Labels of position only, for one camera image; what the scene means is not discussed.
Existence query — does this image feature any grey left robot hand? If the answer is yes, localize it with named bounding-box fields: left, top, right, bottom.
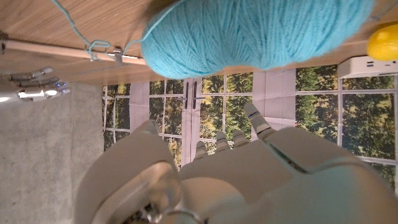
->
left=73, top=102, right=398, bottom=224

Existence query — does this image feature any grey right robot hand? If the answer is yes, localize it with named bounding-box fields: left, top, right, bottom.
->
left=0, top=66, right=72, bottom=105

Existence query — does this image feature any wooden stick with metal clips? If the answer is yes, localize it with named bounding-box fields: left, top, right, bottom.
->
left=0, top=30, right=147, bottom=67

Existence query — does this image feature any teal yarn skein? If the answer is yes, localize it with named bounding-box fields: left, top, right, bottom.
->
left=51, top=0, right=376, bottom=80

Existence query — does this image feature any yellow lemon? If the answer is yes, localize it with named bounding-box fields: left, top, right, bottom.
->
left=366, top=23, right=398, bottom=62

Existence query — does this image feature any printed window backdrop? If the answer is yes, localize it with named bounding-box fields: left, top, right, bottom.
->
left=101, top=64, right=398, bottom=190

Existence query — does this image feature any white power box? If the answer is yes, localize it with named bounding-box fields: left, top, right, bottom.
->
left=337, top=55, right=398, bottom=80

